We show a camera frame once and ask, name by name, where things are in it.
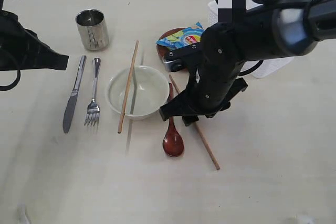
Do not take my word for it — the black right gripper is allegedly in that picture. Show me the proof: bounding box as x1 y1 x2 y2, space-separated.
159 43 248 126

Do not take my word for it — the wooden chopstick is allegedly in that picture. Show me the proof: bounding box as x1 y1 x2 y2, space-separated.
169 74 221 170
118 40 139 134

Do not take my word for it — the white plastic woven basket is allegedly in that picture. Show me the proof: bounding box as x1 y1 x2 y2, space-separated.
207 0 293 79

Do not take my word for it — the silver metal fork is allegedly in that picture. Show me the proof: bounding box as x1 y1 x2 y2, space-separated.
84 58 101 126

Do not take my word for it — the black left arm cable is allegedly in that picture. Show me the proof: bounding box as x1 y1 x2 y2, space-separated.
0 48 22 91

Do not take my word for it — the white ceramic bowl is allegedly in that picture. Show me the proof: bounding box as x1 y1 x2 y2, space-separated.
105 66 170 120

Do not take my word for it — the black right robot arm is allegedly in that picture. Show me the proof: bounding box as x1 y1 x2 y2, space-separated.
159 0 335 125

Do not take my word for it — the shiny steel cup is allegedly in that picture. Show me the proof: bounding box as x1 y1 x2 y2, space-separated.
75 9 110 51

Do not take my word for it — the silver table knife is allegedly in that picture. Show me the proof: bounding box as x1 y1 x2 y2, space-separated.
62 55 87 133

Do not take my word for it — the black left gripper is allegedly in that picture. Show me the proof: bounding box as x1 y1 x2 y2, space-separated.
1 10 69 71

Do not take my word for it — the blue snack packet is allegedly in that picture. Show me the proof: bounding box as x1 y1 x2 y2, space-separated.
156 22 204 50

